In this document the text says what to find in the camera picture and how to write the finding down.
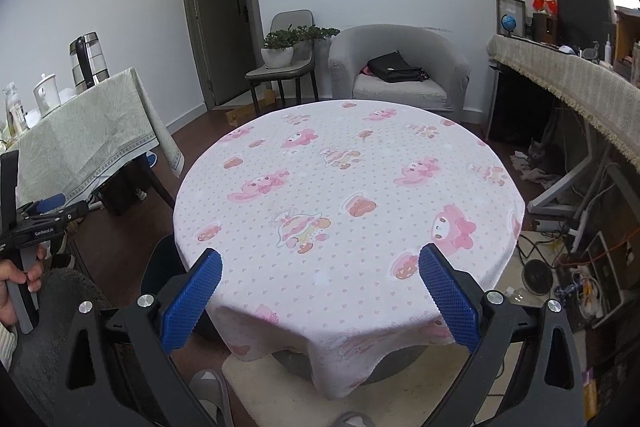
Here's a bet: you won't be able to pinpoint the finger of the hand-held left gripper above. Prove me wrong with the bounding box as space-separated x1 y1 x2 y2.
47 200 90 224
20 193 67 218

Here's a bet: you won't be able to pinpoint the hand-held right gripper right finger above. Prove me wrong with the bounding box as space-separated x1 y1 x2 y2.
418 243 588 427

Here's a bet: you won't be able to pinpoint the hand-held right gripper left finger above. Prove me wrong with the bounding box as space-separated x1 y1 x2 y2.
57 248 223 427

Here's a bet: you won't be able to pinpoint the person's left forearm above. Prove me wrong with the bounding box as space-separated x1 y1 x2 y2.
0 322 19 372

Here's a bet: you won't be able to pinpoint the person's left hand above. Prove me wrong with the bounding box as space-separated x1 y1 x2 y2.
0 259 45 326

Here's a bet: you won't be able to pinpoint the dark chair back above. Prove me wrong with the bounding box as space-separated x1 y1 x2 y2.
141 237 190 300

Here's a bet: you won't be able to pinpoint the grey slipper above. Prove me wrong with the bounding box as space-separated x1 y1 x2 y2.
332 411 376 427
187 369 231 427

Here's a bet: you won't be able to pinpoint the clear plastic bottle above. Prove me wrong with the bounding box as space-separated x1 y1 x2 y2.
4 82 28 135

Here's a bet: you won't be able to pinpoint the white lidded mug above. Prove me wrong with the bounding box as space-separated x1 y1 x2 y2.
33 73 62 118

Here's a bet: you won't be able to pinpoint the beige floor mat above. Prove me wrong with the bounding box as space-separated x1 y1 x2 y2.
220 347 521 427

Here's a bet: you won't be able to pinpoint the round table, pink tablecloth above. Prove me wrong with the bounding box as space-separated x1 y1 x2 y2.
172 99 526 400

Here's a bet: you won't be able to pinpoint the steel electric kettle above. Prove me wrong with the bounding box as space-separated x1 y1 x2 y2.
69 32 110 88

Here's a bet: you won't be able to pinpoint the white desk legs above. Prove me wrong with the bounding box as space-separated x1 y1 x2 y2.
527 142 623 224

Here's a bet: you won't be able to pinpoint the pale floor rags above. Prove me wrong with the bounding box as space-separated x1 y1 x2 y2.
510 151 561 188

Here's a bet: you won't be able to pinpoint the grey cat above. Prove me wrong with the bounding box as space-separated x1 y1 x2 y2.
527 138 563 175

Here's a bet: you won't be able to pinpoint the brown cardboard box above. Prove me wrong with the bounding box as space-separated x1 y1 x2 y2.
225 89 276 128

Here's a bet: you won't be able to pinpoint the grey armchair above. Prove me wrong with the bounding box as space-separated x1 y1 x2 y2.
327 24 471 118

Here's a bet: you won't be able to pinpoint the grey door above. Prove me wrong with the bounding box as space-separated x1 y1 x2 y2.
177 0 264 114

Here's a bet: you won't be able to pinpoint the black bag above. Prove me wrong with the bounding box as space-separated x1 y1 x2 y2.
366 51 426 84

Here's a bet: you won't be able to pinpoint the grey dining chair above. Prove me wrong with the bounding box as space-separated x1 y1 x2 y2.
245 9 321 118

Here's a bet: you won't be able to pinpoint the beige lace desk cloth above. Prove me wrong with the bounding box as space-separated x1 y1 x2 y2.
487 34 640 172

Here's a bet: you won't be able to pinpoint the green plant in white pot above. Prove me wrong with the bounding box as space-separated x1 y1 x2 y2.
261 29 297 69

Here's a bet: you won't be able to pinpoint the brown speaker box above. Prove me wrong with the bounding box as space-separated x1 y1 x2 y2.
531 13 557 45

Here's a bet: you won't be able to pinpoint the green plant in grey pot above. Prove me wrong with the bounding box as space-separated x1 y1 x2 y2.
292 24 341 60

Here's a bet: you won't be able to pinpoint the black monitor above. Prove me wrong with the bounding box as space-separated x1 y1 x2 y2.
556 0 616 52

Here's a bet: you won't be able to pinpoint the wooden box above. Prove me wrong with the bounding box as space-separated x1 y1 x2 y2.
614 6 640 82

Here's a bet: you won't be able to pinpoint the orange cable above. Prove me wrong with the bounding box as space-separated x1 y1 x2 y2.
555 234 640 273

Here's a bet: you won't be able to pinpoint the picture frame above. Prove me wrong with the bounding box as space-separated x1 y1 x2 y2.
496 0 526 38

